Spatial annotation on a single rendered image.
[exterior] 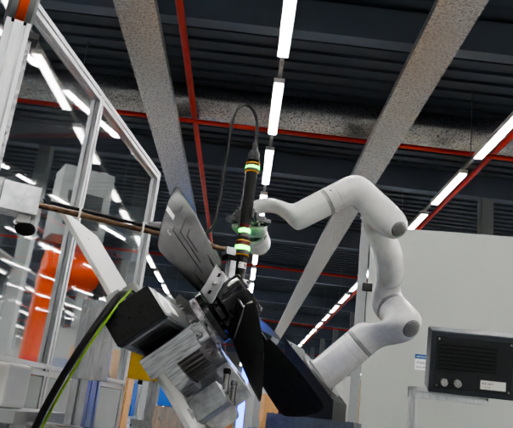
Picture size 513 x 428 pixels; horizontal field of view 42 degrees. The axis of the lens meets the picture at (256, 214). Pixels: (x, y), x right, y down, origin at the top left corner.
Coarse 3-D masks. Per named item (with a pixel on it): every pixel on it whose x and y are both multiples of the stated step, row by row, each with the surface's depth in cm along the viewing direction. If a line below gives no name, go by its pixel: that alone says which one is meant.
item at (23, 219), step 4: (20, 216) 162; (24, 216) 162; (28, 216) 162; (16, 220) 161; (20, 220) 161; (24, 220) 162; (28, 220) 162; (16, 224) 161; (20, 224) 161; (24, 224) 161; (28, 224) 162; (32, 224) 163; (16, 228) 161; (20, 228) 161; (24, 228) 161; (28, 228) 161; (32, 228) 162; (16, 232) 162; (20, 232) 161; (24, 232) 161; (28, 232) 161; (32, 232) 162
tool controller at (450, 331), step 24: (432, 336) 204; (456, 336) 203; (480, 336) 202; (504, 336) 202; (432, 360) 204; (456, 360) 203; (480, 360) 201; (504, 360) 201; (432, 384) 204; (456, 384) 200; (480, 384) 201; (504, 384) 200
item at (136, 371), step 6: (132, 354) 216; (138, 354) 215; (132, 360) 215; (138, 360) 215; (132, 366) 214; (138, 366) 214; (132, 372) 214; (138, 372) 214; (144, 372) 213; (132, 378) 213; (138, 378) 213; (144, 378) 213; (138, 384) 217
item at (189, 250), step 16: (176, 192) 163; (176, 208) 160; (176, 224) 157; (192, 224) 164; (160, 240) 150; (176, 240) 156; (192, 240) 162; (208, 240) 169; (176, 256) 156; (192, 256) 162; (208, 256) 167; (192, 272) 162; (208, 272) 167
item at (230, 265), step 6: (228, 246) 186; (228, 252) 186; (234, 252) 187; (228, 258) 185; (234, 258) 186; (228, 264) 186; (234, 264) 186; (228, 270) 185; (234, 270) 185; (228, 276) 184; (246, 282) 184
